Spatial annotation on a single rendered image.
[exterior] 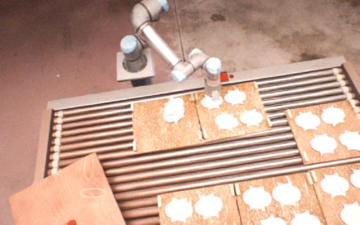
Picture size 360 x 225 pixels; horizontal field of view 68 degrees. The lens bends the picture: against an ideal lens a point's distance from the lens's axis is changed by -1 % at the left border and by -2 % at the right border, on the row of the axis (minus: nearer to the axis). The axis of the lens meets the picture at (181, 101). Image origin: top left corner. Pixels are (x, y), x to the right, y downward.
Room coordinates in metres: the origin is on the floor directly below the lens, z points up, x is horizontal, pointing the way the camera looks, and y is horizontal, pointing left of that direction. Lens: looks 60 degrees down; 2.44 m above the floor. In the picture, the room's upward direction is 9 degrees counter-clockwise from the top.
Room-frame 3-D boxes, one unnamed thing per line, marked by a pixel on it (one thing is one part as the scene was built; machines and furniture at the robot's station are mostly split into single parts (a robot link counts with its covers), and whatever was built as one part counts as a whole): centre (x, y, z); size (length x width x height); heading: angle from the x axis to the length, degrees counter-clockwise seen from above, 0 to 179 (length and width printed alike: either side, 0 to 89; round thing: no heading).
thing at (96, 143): (0.69, -0.13, 0.90); 1.95 x 0.05 x 0.05; 90
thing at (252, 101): (0.75, -0.30, 0.93); 0.41 x 0.35 x 0.02; 92
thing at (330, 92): (0.79, -0.13, 0.90); 1.95 x 0.05 x 0.05; 90
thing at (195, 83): (1.01, -0.13, 0.89); 2.08 x 0.09 x 0.06; 90
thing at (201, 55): (0.90, -0.12, 1.29); 0.11 x 0.11 x 0.08; 35
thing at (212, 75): (0.83, -0.19, 1.29); 0.09 x 0.08 x 0.11; 35
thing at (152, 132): (0.74, 0.12, 0.93); 0.41 x 0.35 x 0.02; 91
